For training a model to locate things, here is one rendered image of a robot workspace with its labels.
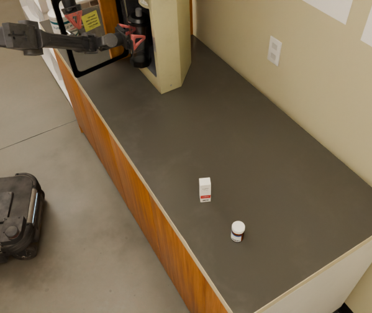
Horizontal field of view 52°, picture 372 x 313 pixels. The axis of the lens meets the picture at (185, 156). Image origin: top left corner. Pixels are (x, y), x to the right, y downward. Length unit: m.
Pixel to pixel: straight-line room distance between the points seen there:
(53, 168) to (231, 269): 1.93
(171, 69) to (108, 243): 1.18
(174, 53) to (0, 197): 1.40
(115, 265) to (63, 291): 0.32
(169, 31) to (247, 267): 0.99
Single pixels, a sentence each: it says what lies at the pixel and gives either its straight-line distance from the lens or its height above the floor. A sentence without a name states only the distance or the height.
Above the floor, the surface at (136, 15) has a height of 1.27.
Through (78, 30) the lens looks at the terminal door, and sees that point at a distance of 1.85.
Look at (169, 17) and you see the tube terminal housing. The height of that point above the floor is 1.31.
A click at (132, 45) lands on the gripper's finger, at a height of 1.17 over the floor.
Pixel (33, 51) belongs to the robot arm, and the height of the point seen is 1.39.
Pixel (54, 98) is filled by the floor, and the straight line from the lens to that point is 3.54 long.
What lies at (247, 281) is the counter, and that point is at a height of 0.94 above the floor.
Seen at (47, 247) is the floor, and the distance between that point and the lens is 2.56.
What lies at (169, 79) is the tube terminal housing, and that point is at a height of 1.00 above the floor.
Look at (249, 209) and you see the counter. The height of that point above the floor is 0.94.
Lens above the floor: 2.09
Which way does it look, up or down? 48 degrees down
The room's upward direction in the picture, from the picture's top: 3 degrees counter-clockwise
